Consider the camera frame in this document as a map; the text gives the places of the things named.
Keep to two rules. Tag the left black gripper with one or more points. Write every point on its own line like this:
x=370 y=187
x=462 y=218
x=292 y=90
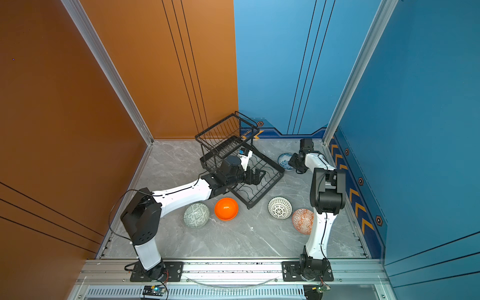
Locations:
x=257 y=179

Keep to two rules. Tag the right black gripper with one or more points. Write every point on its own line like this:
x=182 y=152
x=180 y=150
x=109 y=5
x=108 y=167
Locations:
x=292 y=162

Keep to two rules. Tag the blue floral white bowl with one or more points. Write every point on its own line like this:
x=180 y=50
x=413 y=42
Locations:
x=284 y=161

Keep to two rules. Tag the black wire dish rack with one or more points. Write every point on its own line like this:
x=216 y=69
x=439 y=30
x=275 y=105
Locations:
x=223 y=139

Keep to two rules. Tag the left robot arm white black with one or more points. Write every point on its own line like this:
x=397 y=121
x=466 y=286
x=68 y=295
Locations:
x=141 y=217

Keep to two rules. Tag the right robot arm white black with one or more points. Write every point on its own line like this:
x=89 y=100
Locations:
x=327 y=200

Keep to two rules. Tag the white black lattice bowl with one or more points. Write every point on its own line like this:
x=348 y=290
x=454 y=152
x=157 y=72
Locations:
x=279 y=208

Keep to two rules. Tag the orange plastic bowl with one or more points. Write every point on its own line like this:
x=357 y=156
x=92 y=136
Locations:
x=226 y=209

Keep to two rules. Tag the red white patterned bowl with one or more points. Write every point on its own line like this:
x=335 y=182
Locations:
x=302 y=220

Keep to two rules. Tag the pale green patterned bowl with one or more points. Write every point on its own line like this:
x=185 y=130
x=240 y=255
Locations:
x=196 y=216

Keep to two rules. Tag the circuit board right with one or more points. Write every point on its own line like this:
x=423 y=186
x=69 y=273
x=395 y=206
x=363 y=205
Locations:
x=315 y=292

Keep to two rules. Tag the green circuit board left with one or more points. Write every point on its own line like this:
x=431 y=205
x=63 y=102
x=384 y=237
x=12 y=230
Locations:
x=155 y=292

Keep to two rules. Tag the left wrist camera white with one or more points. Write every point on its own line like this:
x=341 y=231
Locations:
x=244 y=155

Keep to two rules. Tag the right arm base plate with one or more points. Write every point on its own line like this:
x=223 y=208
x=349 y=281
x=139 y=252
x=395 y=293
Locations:
x=291 y=271

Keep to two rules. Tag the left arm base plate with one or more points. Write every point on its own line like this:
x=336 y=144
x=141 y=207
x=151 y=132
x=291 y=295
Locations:
x=172 y=270

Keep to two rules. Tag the aluminium front rail frame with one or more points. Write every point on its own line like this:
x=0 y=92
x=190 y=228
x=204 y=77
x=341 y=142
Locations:
x=233 y=279

